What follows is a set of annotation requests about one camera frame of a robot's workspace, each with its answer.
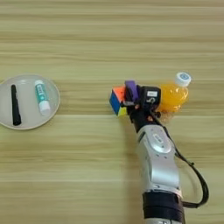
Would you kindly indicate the orange juice bottle white cap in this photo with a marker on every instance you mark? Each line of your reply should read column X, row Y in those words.
column 173, row 94

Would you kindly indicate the black marker pen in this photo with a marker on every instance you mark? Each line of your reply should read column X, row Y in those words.
column 15, row 105

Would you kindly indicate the round grey plate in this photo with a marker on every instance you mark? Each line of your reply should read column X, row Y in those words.
column 27, row 116

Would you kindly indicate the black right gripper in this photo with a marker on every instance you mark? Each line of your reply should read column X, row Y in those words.
column 143, row 115

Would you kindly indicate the white green glue stick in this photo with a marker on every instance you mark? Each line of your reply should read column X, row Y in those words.
column 42, row 96

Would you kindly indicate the multicolour puzzle cube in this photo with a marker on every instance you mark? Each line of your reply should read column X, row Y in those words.
column 117, row 100

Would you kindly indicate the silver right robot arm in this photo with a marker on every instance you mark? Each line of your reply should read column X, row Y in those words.
column 159, row 166

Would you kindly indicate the purple rectangular block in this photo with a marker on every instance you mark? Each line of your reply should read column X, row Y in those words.
column 131, row 89

